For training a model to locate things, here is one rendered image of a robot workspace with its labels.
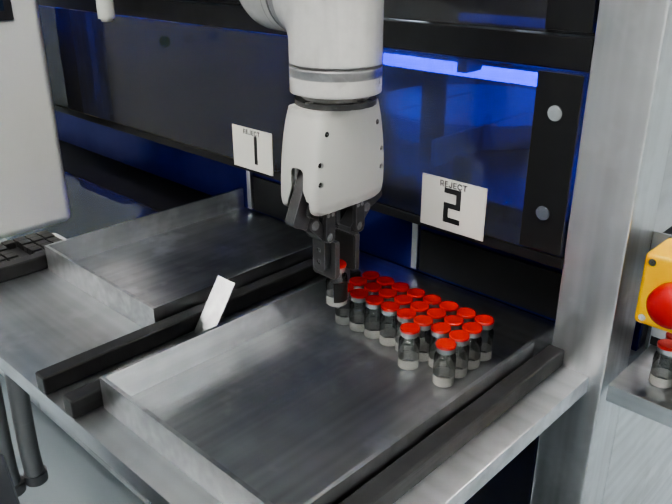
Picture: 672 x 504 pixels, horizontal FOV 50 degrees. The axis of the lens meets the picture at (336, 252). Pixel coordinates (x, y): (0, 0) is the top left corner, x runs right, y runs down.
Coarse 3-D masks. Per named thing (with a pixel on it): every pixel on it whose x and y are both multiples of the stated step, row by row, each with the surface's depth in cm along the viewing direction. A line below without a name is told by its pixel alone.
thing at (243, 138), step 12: (240, 132) 101; (252, 132) 99; (264, 132) 98; (240, 144) 102; (252, 144) 100; (264, 144) 98; (240, 156) 103; (252, 156) 101; (264, 156) 99; (252, 168) 102; (264, 168) 100
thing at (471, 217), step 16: (432, 176) 80; (432, 192) 80; (464, 192) 77; (480, 192) 76; (432, 208) 81; (448, 208) 79; (464, 208) 78; (480, 208) 76; (432, 224) 82; (448, 224) 80; (464, 224) 79; (480, 224) 77; (480, 240) 78
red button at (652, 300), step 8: (656, 288) 63; (664, 288) 62; (648, 296) 63; (656, 296) 62; (664, 296) 62; (648, 304) 63; (656, 304) 62; (664, 304) 62; (648, 312) 63; (656, 312) 62; (664, 312) 62; (656, 320) 63; (664, 320) 62
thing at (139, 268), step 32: (128, 224) 104; (160, 224) 108; (192, 224) 112; (224, 224) 112; (256, 224) 112; (64, 256) 92; (96, 256) 101; (128, 256) 101; (160, 256) 101; (192, 256) 101; (224, 256) 101; (256, 256) 101; (288, 256) 93; (96, 288) 88; (128, 288) 91; (160, 288) 91; (192, 288) 91
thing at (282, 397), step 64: (256, 320) 79; (320, 320) 84; (128, 384) 69; (192, 384) 72; (256, 384) 72; (320, 384) 72; (384, 384) 72; (192, 448) 58; (256, 448) 63; (320, 448) 63; (384, 448) 57
